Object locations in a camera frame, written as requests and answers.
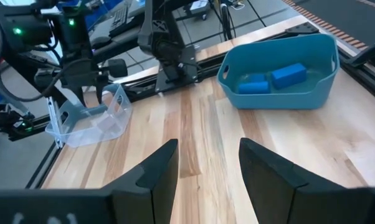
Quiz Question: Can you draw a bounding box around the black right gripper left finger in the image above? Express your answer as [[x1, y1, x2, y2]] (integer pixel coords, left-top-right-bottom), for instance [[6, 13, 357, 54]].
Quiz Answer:
[[0, 139, 179, 224]]

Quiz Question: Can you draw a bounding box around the black keyboard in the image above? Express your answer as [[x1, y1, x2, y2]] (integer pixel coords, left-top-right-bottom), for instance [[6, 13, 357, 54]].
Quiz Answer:
[[108, 5, 130, 35]]

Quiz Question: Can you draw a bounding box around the black curved plastic part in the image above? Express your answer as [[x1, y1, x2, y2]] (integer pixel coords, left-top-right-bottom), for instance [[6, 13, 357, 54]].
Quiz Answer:
[[344, 42, 375, 68]]

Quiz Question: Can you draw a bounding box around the clear plastic bin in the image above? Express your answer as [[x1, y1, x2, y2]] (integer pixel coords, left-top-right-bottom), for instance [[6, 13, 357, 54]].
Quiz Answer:
[[45, 83, 133, 148]]

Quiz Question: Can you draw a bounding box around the black cable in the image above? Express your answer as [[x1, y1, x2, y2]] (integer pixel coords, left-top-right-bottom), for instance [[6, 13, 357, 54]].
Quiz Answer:
[[0, 30, 55, 103]]

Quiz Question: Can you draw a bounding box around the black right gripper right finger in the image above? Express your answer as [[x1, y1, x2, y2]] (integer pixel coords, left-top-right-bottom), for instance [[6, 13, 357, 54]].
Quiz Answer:
[[239, 138, 375, 224]]

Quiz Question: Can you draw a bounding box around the black corner bracket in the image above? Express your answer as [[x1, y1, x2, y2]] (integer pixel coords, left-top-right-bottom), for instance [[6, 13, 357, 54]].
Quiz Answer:
[[283, 21, 320, 35]]

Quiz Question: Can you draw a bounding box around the blue cylinder block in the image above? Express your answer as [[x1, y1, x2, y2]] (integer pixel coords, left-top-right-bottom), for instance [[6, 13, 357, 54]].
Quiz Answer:
[[237, 80, 271, 95]]

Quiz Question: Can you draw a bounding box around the large blue rectangular block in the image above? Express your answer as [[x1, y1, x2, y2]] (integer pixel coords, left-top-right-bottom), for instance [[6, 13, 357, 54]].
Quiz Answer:
[[270, 63, 308, 90]]

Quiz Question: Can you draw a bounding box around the white wheeled box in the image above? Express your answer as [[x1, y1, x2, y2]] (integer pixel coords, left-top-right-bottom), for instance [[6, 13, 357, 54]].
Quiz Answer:
[[189, 0, 211, 16]]

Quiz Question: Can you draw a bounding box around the blue plastic bin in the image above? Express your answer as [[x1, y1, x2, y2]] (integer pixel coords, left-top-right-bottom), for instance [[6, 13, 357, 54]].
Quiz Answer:
[[217, 33, 341, 110]]

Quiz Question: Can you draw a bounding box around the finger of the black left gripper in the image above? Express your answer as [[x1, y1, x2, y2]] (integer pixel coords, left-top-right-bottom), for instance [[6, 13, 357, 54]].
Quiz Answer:
[[73, 86, 87, 107], [95, 75, 109, 105]]

